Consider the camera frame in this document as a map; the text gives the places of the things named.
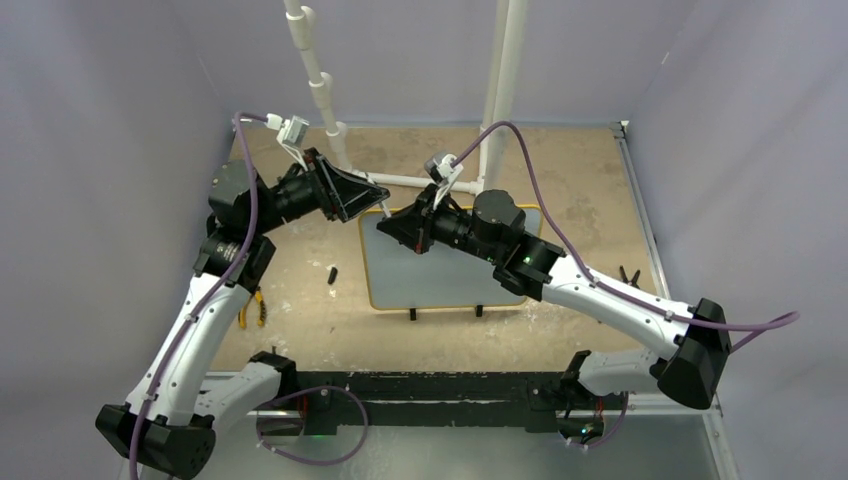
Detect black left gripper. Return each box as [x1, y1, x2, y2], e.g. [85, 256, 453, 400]
[252, 147, 388, 235]

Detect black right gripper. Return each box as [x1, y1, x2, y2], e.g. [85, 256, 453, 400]
[380, 183, 502, 264]

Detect yellow framed whiteboard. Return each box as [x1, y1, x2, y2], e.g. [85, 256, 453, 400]
[357, 210, 526, 310]

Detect black marker cap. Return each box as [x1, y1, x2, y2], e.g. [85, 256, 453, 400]
[327, 266, 338, 285]

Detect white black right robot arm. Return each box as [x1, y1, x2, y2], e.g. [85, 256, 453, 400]
[376, 185, 731, 410]

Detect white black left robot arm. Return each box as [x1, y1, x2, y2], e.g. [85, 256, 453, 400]
[95, 148, 390, 479]

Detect black pliers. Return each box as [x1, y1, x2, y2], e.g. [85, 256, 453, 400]
[618, 265, 641, 289]

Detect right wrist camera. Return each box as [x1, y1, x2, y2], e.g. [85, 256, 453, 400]
[424, 152, 463, 209]

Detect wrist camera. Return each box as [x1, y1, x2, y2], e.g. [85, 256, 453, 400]
[276, 116, 310, 168]
[424, 152, 463, 209]

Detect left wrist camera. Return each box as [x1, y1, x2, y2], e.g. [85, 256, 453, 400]
[276, 116, 310, 168]

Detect yellow handled pliers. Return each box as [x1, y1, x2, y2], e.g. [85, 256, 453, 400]
[237, 287, 268, 330]

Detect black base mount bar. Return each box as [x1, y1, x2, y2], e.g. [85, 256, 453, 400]
[254, 349, 627, 439]

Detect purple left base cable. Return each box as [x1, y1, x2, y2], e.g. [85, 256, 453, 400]
[255, 385, 369, 468]

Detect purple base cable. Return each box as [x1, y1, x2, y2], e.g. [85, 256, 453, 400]
[560, 397, 631, 452]
[255, 385, 369, 468]

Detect white PVC pipe frame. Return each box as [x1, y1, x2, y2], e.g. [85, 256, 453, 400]
[283, 1, 529, 187]

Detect aluminium table edge rail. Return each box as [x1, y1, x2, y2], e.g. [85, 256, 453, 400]
[609, 121, 739, 479]

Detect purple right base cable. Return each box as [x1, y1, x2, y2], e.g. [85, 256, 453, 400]
[560, 397, 631, 452]

